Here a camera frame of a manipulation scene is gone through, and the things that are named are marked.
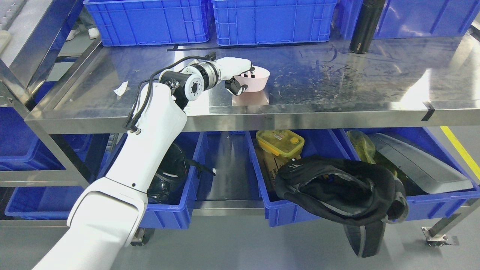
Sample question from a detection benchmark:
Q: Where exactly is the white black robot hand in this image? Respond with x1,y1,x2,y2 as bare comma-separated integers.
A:
214,57,255,96

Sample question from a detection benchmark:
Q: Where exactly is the pink bowl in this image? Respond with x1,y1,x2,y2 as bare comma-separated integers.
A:
234,66,270,92

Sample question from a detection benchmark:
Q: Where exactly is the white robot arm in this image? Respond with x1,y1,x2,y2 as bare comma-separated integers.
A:
34,72,187,270

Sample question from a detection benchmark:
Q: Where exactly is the blue crate top middle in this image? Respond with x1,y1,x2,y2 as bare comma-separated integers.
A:
211,0,337,46

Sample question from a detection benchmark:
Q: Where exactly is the blue crate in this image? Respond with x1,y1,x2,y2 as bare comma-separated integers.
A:
211,0,337,46
334,0,480,40
83,0,214,47

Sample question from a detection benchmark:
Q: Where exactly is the blue bin lower middle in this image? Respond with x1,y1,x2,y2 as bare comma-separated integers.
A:
246,129,358,227

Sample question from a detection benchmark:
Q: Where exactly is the blue bin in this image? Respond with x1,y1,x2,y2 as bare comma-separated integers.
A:
0,81,92,171
246,129,358,227
343,127,479,221
98,131,208,230

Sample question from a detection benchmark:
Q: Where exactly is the yellow lunch box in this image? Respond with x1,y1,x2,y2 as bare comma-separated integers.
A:
255,129,305,159

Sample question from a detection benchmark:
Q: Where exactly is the white paper scrap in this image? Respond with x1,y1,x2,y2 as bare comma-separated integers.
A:
113,81,128,98

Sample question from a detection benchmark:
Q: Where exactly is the blue crate top left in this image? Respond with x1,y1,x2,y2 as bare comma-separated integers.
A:
83,0,214,47

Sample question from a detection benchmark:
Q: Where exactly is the black helmet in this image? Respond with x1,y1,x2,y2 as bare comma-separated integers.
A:
147,143,216,204

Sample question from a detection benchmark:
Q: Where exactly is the black thermos bottle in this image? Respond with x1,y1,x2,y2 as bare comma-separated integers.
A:
349,0,386,54

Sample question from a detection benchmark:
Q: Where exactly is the blue bin far left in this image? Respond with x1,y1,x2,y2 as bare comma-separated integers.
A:
0,81,92,171

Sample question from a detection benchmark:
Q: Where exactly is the yellow green bag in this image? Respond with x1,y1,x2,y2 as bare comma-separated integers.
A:
346,130,377,164

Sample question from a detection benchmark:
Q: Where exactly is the steel rack left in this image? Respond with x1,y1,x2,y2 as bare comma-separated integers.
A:
0,0,92,188

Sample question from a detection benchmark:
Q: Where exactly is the blue bin lower left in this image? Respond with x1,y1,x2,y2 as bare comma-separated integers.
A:
98,131,208,230

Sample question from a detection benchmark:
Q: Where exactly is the blue crate top right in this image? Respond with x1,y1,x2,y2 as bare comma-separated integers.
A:
334,0,480,40

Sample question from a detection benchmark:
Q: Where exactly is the black backpack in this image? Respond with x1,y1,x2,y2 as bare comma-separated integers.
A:
274,155,409,258

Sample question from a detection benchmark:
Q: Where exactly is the grey plastic panel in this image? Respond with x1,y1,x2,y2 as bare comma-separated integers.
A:
368,133,473,194

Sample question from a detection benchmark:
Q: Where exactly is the blue bin lower right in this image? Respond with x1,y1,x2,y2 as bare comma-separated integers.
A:
343,127,479,221

